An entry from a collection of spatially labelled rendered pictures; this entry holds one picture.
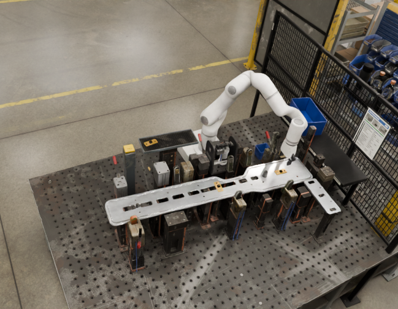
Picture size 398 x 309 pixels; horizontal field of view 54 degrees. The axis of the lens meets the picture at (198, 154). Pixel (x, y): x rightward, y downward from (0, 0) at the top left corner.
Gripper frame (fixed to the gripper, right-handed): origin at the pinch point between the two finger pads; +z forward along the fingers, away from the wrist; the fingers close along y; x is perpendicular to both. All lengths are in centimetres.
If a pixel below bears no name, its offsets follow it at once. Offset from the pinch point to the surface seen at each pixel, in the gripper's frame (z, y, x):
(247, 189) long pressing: 12.0, 7.3, -29.4
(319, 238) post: 41, 40, 15
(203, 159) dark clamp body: 4, -19, -50
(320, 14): -8, -178, 150
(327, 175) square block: 6.3, 16.0, 25.0
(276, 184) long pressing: 12.0, 9.7, -8.7
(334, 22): -10, -154, 150
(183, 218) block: 9, 19, -78
